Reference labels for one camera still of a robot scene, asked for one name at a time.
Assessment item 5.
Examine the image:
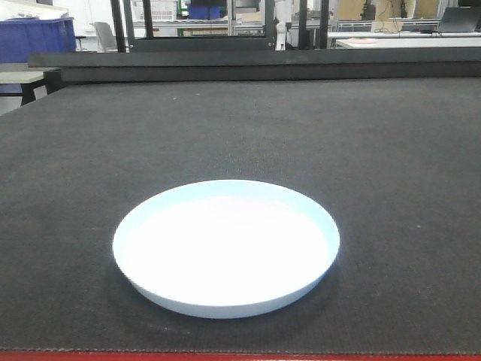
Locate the light blue round tray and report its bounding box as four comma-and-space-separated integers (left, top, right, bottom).
112, 180, 340, 319

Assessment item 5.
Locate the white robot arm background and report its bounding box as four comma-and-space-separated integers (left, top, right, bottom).
274, 0, 292, 51

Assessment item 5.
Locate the black table mat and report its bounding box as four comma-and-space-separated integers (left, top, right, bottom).
1, 77, 480, 360

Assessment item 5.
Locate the grey side table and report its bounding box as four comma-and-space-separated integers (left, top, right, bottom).
1, 70, 58, 106

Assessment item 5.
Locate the white background table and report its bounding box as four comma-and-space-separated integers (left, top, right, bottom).
328, 32, 480, 49

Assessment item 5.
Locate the blue storage crate background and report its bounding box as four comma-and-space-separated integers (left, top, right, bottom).
1, 17, 76, 71

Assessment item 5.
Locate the grey laptop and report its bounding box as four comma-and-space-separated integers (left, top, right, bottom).
436, 7, 480, 33

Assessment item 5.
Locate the black metal frame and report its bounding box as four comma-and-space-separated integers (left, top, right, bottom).
111, 1, 331, 53

